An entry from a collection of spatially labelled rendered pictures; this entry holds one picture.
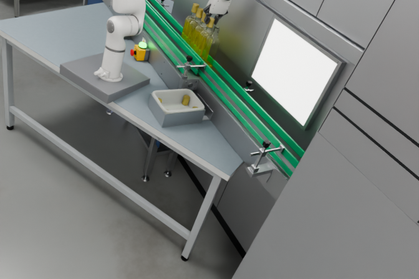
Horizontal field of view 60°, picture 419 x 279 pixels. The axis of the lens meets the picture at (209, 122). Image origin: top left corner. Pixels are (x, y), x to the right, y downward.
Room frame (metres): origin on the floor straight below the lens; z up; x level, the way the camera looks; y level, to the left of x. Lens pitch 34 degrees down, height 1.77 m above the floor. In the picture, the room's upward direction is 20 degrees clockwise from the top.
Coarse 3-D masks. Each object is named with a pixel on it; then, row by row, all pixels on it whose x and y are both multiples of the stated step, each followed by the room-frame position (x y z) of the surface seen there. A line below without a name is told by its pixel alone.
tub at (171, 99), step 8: (160, 96) 1.49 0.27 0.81; (168, 96) 1.52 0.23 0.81; (176, 96) 1.55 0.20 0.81; (192, 96) 1.57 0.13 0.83; (160, 104) 1.38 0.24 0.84; (168, 104) 1.51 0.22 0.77; (176, 104) 1.54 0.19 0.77; (192, 104) 1.55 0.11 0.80; (200, 104) 1.51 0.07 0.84; (168, 112) 1.35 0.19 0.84; (176, 112) 1.37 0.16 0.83
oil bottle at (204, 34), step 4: (204, 32) 1.78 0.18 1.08; (208, 32) 1.78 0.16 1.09; (200, 36) 1.79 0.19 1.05; (204, 36) 1.76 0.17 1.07; (200, 40) 1.78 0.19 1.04; (204, 40) 1.76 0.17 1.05; (200, 44) 1.77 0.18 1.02; (204, 44) 1.76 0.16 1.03; (196, 48) 1.79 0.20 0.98; (200, 48) 1.76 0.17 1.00; (196, 52) 1.78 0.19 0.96; (200, 52) 1.76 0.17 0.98; (200, 56) 1.76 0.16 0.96
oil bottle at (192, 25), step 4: (192, 24) 1.86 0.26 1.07; (196, 24) 1.85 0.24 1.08; (200, 24) 1.87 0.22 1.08; (188, 28) 1.88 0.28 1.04; (192, 28) 1.85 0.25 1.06; (188, 32) 1.87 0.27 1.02; (192, 32) 1.84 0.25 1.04; (188, 36) 1.86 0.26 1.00; (192, 36) 1.84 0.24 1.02; (188, 40) 1.85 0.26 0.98
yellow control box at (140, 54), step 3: (135, 45) 1.89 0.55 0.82; (135, 48) 1.89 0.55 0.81; (138, 48) 1.88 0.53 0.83; (147, 48) 1.91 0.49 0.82; (135, 51) 1.87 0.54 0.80; (138, 51) 1.85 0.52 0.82; (141, 51) 1.86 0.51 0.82; (144, 51) 1.88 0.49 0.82; (147, 51) 1.89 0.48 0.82; (135, 54) 1.87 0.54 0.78; (138, 54) 1.86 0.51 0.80; (141, 54) 1.87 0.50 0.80; (144, 54) 1.88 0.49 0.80; (147, 54) 1.89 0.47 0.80; (135, 57) 1.87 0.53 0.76; (138, 57) 1.86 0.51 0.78; (141, 57) 1.87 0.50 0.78; (144, 57) 1.89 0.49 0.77; (147, 57) 1.89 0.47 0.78
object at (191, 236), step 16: (16, 48) 1.70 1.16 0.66; (16, 112) 1.70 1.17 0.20; (144, 128) 1.39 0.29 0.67; (64, 144) 1.57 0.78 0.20; (80, 160) 1.51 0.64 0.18; (192, 160) 1.29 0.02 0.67; (112, 176) 1.46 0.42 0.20; (128, 192) 1.39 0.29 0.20; (208, 192) 1.24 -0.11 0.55; (144, 208) 1.35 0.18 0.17; (208, 208) 1.23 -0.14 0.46; (176, 224) 1.29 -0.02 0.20; (192, 240) 1.23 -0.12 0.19
